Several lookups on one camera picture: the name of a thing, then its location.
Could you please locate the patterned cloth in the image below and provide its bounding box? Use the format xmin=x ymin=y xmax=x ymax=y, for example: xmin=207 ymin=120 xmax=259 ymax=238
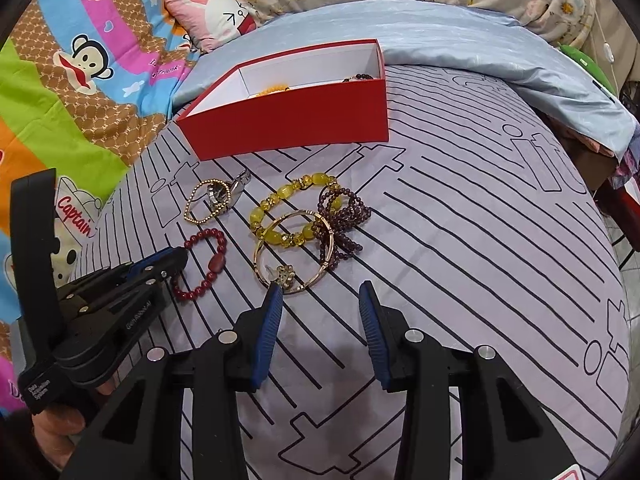
xmin=607 ymin=127 xmax=640 ymax=183

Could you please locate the person's left hand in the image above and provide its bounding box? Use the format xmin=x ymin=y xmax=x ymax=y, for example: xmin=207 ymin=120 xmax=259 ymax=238
xmin=30 ymin=381 xmax=117 ymax=466

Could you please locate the white cable with switch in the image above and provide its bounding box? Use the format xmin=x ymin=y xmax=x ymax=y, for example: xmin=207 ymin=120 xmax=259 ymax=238
xmin=592 ymin=0 xmax=626 ymax=91

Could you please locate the red cardboard box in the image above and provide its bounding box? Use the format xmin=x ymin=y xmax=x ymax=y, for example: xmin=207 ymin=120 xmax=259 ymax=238
xmin=174 ymin=39 xmax=390 ymax=161

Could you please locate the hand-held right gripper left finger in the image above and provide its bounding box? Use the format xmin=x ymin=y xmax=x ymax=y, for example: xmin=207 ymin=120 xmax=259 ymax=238
xmin=60 ymin=285 xmax=285 ymax=480

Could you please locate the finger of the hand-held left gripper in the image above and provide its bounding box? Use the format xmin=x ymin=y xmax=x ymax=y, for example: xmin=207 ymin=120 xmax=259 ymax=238
xmin=74 ymin=258 xmax=151 ymax=298
xmin=131 ymin=247 xmax=189 ymax=288

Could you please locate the colourful cartoon monkey blanket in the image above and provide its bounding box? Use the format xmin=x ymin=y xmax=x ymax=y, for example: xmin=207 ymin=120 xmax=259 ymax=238
xmin=0 ymin=0 xmax=221 ymax=413

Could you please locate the gold bangle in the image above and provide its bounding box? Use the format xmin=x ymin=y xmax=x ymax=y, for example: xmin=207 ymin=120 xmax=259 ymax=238
xmin=254 ymin=210 xmax=335 ymax=295

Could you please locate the red bead bracelet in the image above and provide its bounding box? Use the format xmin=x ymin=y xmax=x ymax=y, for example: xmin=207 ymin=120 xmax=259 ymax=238
xmin=170 ymin=229 xmax=228 ymax=302

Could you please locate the red furniture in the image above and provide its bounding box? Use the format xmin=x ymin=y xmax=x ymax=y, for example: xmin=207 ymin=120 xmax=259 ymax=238
xmin=595 ymin=175 xmax=640 ymax=253

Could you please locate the gold bead chain bracelet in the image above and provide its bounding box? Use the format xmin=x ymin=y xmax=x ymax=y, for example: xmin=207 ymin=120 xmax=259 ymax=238
xmin=183 ymin=178 xmax=236 ymax=225

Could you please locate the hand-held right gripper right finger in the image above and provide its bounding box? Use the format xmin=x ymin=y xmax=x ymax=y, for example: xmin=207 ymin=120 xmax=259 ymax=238
xmin=359 ymin=280 xmax=583 ymax=480

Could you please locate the light blue pillow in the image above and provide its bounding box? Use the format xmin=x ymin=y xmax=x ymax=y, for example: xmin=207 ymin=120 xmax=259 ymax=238
xmin=172 ymin=0 xmax=638 ymax=158

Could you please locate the pink rabbit pillow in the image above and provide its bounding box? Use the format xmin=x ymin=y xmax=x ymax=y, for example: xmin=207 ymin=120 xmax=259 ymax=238
xmin=164 ymin=0 xmax=261 ymax=55

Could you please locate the green plastic item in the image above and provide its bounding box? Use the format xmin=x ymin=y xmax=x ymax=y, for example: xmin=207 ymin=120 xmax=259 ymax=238
xmin=559 ymin=44 xmax=618 ymax=98

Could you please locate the gold flower ring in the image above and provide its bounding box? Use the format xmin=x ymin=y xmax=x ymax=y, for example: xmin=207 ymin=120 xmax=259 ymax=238
xmin=272 ymin=265 xmax=297 ymax=291

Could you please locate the silver wristwatch green dial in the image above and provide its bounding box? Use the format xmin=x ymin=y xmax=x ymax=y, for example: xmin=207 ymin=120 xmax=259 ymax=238
xmin=205 ymin=170 xmax=252 ymax=211

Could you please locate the purple bead bracelet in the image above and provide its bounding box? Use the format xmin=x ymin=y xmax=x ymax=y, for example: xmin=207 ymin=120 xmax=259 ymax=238
xmin=316 ymin=184 xmax=373 ymax=273

